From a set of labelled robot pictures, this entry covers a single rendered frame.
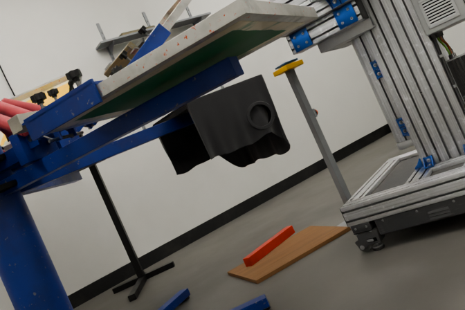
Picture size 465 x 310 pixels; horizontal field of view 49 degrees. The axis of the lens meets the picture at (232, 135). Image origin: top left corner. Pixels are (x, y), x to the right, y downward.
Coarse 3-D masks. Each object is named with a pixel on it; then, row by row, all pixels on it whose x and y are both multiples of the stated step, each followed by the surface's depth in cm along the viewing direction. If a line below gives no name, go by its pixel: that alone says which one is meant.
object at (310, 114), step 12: (300, 60) 283; (276, 72) 285; (288, 72) 284; (300, 84) 285; (300, 96) 283; (312, 120) 283; (312, 132) 286; (324, 144) 284; (324, 156) 285; (336, 168) 284; (336, 180) 284; (348, 192) 284
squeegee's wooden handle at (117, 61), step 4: (128, 44) 233; (132, 44) 234; (124, 48) 237; (128, 48) 234; (132, 48) 233; (128, 52) 237; (128, 56) 240; (132, 56) 238; (116, 60) 248; (120, 60) 246; (124, 60) 245; (128, 60) 243; (112, 64) 253; (116, 64) 251; (120, 64) 250; (124, 64) 248; (108, 68) 260; (112, 68) 256; (104, 72) 266; (108, 72) 262; (108, 76) 266
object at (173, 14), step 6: (180, 0) 284; (186, 0) 243; (174, 6) 291; (180, 6) 240; (186, 6) 242; (168, 12) 298; (174, 12) 238; (180, 12) 239; (162, 18) 297; (168, 18) 235; (174, 18) 237; (162, 24) 296; (168, 24) 235
